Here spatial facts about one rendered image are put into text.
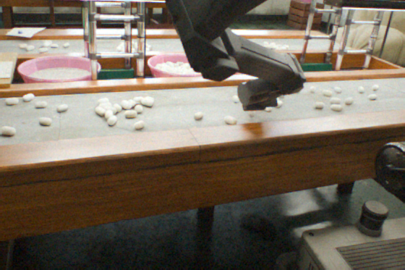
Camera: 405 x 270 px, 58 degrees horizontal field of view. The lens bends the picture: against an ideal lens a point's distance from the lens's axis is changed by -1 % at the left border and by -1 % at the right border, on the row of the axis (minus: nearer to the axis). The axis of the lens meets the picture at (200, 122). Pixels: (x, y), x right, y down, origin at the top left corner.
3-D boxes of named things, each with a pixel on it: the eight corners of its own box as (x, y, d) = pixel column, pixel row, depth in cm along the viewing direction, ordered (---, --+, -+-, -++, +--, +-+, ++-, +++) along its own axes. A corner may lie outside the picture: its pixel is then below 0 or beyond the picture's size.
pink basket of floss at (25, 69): (116, 90, 135) (116, 65, 131) (61, 114, 113) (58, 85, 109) (63, 74, 145) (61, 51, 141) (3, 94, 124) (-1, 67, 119)
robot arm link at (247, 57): (223, 61, 52) (196, -2, 55) (193, 80, 55) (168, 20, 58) (313, 87, 88) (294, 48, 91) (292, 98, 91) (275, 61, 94)
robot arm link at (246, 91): (307, 85, 86) (292, 53, 89) (267, 95, 82) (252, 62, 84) (283, 105, 97) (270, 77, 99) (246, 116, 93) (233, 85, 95)
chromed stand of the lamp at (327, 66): (330, 71, 181) (354, -25, 162) (296, 72, 174) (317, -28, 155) (308, 60, 197) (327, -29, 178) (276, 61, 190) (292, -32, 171)
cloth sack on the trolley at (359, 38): (411, 68, 382) (424, 32, 366) (361, 72, 351) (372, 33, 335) (369, 53, 427) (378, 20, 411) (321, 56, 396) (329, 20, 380)
